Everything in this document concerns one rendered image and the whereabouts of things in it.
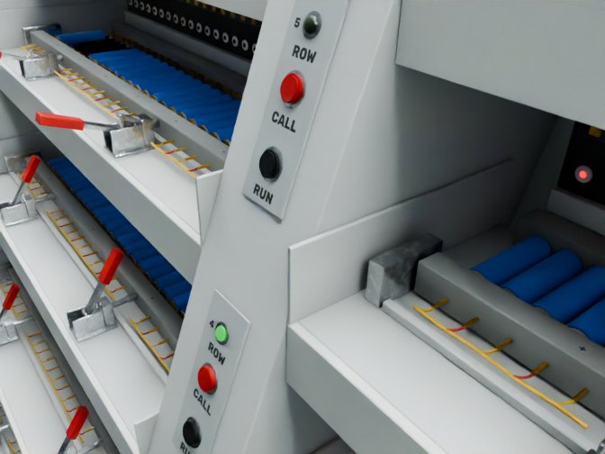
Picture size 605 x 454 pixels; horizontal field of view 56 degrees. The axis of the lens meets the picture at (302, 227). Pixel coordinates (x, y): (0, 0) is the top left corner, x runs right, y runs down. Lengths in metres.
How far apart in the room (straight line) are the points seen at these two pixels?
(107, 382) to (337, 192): 0.33
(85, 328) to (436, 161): 0.39
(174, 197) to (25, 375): 0.47
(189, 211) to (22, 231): 0.41
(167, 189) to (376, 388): 0.25
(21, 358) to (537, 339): 0.72
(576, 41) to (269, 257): 0.19
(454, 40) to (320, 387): 0.18
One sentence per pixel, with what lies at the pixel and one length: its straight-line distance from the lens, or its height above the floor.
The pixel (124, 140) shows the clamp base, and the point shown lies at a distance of 0.52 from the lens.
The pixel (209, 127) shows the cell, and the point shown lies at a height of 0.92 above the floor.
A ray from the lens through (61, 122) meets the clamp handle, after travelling 0.51.
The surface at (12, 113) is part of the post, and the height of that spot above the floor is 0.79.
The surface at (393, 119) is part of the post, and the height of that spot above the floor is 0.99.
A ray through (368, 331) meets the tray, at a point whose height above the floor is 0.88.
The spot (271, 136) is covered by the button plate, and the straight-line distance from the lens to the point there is 0.33.
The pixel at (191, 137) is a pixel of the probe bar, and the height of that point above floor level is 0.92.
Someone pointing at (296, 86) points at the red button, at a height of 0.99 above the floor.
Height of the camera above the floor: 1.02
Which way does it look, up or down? 18 degrees down
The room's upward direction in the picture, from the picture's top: 18 degrees clockwise
